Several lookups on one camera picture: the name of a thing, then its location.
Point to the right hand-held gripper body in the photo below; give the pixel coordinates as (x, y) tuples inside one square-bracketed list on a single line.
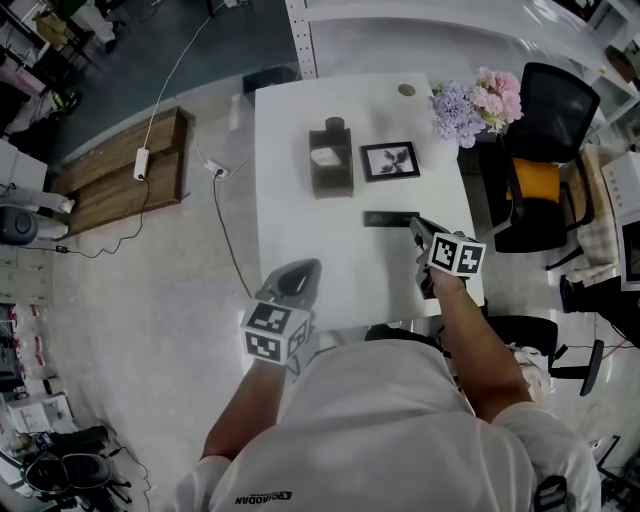
[(455, 255)]

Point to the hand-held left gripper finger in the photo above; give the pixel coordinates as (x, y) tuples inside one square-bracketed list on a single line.
[(316, 290), (272, 280)]

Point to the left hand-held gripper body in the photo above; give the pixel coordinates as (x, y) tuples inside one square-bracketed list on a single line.
[(272, 330)]

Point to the black slim remote control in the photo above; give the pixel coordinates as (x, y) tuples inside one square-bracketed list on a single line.
[(385, 219)]

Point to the brown wooden organizer box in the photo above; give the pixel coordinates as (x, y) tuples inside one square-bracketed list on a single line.
[(332, 182)]

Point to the black rounded remote control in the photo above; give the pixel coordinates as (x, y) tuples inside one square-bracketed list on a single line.
[(335, 123)]

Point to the person's left forearm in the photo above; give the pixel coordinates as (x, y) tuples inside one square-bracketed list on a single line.
[(245, 410)]

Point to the person's right forearm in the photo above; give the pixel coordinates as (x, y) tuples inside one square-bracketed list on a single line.
[(475, 350)]

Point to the person's left white shoe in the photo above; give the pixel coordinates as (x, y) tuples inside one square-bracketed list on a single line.
[(331, 341)]

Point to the white vase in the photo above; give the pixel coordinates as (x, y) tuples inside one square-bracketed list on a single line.
[(446, 150)]

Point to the person's black trousers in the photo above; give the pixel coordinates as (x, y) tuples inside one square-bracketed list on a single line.
[(395, 332)]

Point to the black armrest office chair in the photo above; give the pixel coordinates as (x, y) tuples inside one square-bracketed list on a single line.
[(530, 330)]

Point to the orange cushion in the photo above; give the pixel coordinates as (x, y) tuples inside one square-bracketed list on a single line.
[(535, 180)]

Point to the purple and pink flowers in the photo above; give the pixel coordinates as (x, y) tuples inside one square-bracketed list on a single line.
[(460, 112)]

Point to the white floor socket plug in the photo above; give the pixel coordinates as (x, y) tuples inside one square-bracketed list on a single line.
[(218, 170)]

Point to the beige checked tablecloth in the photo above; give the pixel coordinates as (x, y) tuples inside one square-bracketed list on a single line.
[(590, 235)]

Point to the beige checked cloth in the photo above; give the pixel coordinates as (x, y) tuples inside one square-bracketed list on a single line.
[(532, 375)]

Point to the person's white t-shirt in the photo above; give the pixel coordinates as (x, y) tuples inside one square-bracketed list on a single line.
[(380, 430)]

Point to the white power strip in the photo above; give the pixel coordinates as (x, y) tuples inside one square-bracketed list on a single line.
[(141, 164)]

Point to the black mesh office chair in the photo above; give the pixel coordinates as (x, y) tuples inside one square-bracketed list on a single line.
[(555, 105)]

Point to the white microwave oven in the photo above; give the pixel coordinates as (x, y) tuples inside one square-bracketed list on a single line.
[(622, 185)]

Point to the brown wooden pallet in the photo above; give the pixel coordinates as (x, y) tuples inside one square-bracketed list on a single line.
[(110, 190)]

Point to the black waste bin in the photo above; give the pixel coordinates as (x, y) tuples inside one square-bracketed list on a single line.
[(270, 80)]

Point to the shrink-wrapped water bottle pack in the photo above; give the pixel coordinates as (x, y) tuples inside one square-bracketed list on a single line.
[(32, 340)]

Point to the grey filing cabinet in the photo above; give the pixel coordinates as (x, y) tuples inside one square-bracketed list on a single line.
[(25, 275)]

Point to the black round fan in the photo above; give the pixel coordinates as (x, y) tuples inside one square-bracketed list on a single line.
[(70, 475)]

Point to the white round bin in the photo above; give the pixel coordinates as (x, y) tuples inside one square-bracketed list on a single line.
[(20, 225)]

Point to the black picture frame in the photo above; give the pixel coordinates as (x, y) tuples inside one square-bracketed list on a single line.
[(390, 161)]

